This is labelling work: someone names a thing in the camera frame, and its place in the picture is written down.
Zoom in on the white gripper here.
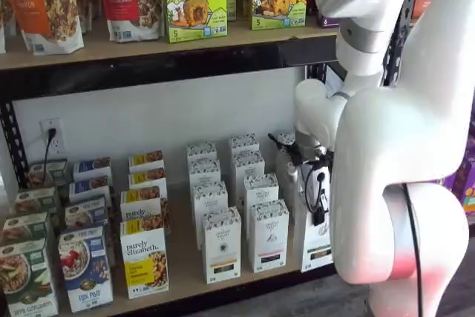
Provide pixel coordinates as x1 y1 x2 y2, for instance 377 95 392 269
304 163 333 228

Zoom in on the white box pink strip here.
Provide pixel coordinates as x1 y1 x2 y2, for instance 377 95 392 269
243 173 281 218
229 133 261 157
232 152 266 192
250 199 291 274

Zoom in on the white box orange strip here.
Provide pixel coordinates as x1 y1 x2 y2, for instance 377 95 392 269
201 207 243 284
191 181 229 221
186 141 218 164
188 159 222 189

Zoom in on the purple Annie's box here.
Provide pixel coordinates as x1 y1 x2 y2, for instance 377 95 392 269
441 171 457 196
452 155 475 218

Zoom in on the purely elizabeth yellow box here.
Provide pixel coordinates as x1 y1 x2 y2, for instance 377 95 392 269
119 186 171 235
119 218 170 300
128 168 168 199
128 150 166 173

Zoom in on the black metal shelf rack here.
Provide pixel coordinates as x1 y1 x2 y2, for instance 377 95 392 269
0 16 413 317

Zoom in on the orange snack box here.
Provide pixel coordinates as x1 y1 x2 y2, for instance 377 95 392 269
410 0 436 19

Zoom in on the blue flax cereal box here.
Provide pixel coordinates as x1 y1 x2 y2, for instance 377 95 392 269
68 175 113 206
58 226 114 313
65 197 111 233
72 157 113 183

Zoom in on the green Bobo's box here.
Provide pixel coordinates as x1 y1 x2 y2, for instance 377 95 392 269
163 0 239 44

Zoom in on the green oatmeal box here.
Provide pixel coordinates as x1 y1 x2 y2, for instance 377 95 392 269
0 237 59 317
0 212 51 248
27 159 70 190
14 186 62 222

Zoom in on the granola bag red label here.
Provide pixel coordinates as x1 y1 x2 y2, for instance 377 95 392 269
98 0 165 44

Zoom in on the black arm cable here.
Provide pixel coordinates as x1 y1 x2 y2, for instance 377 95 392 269
269 131 425 317

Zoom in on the black plugged power cord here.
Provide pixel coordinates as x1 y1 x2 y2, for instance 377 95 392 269
43 128 58 185

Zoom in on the white wall outlet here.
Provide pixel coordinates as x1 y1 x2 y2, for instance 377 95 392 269
39 118 62 155

